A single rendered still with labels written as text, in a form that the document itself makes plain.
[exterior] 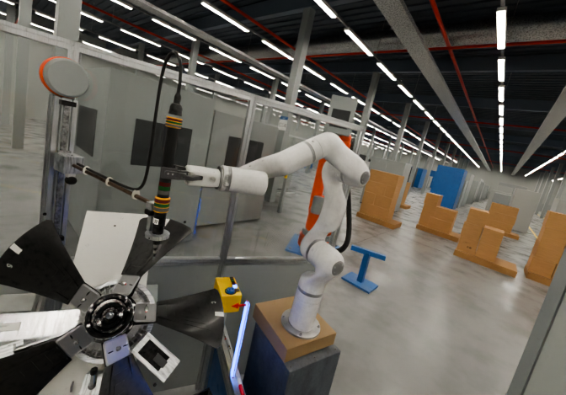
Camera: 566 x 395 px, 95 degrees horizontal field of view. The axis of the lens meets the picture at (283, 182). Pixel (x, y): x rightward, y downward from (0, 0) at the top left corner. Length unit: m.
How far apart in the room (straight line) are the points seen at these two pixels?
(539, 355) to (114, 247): 2.08
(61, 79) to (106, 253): 0.72
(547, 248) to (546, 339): 6.49
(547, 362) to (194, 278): 1.90
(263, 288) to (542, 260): 7.27
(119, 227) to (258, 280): 1.02
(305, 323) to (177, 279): 0.86
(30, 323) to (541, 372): 2.16
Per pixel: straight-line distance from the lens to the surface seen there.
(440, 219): 9.73
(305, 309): 1.29
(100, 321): 0.98
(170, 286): 1.84
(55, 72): 1.43
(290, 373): 1.29
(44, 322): 1.17
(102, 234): 1.32
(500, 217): 14.41
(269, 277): 1.99
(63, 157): 1.35
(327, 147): 0.99
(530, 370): 2.05
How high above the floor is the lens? 1.81
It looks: 9 degrees down
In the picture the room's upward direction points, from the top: 12 degrees clockwise
